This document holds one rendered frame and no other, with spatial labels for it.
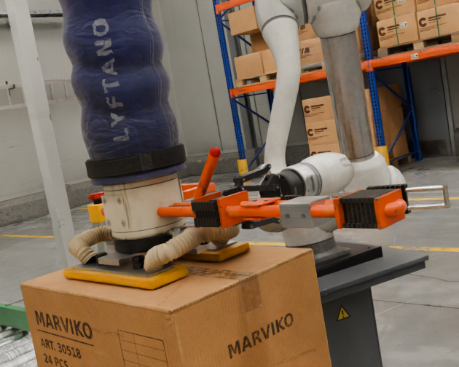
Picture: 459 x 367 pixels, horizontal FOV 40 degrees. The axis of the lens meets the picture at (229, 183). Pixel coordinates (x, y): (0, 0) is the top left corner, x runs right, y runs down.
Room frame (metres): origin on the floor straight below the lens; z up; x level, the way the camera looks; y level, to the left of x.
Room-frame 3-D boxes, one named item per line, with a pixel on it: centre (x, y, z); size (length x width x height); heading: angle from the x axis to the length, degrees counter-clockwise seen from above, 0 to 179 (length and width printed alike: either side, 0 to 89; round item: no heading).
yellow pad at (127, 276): (1.38, 0.27, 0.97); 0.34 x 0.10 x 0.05; 44
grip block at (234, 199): (1.26, 0.03, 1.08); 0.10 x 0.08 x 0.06; 134
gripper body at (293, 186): (1.37, -0.10, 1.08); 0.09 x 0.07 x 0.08; 135
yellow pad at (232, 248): (1.51, 0.13, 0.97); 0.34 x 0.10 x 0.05; 44
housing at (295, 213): (1.11, -0.13, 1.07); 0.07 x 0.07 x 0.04; 44
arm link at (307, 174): (1.42, -0.15, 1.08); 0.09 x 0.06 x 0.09; 45
